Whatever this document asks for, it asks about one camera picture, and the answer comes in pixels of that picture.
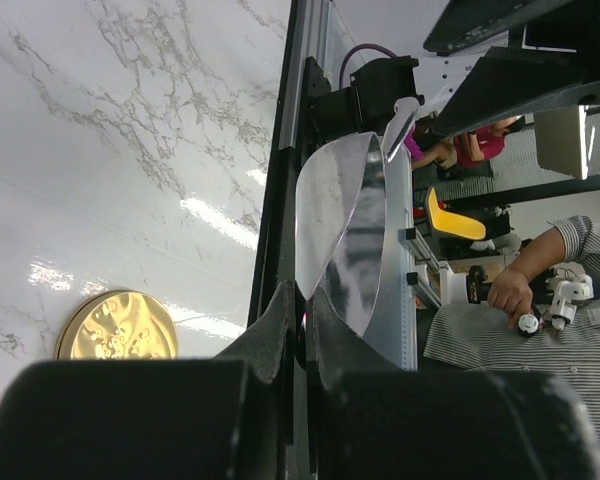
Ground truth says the yellow chair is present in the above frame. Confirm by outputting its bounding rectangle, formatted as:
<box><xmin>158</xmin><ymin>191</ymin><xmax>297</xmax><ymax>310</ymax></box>
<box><xmin>424</xmin><ymin>186</ymin><xmax>486</xmax><ymax>241</ymax></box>

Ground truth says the seated person striped shirt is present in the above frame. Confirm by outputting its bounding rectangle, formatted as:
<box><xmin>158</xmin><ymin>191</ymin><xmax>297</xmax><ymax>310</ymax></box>
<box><xmin>419</xmin><ymin>216</ymin><xmax>600</xmax><ymax>439</ymax></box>

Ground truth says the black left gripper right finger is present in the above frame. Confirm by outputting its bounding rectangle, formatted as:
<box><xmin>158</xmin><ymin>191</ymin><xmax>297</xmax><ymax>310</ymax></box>
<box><xmin>307</xmin><ymin>290</ymin><xmax>600</xmax><ymax>479</ymax></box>

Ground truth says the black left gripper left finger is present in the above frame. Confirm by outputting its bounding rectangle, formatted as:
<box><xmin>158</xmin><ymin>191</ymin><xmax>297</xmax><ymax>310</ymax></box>
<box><xmin>0</xmin><ymin>281</ymin><xmax>295</xmax><ymax>479</ymax></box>

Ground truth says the gold jar lid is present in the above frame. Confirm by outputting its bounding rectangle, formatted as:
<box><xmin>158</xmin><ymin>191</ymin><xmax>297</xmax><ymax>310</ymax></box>
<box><xmin>54</xmin><ymin>290</ymin><xmax>178</xmax><ymax>360</ymax></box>

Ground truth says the silver metal scoop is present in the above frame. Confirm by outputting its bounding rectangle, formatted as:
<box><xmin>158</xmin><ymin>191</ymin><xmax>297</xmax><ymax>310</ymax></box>
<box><xmin>295</xmin><ymin>97</ymin><xmax>419</xmax><ymax>335</ymax></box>

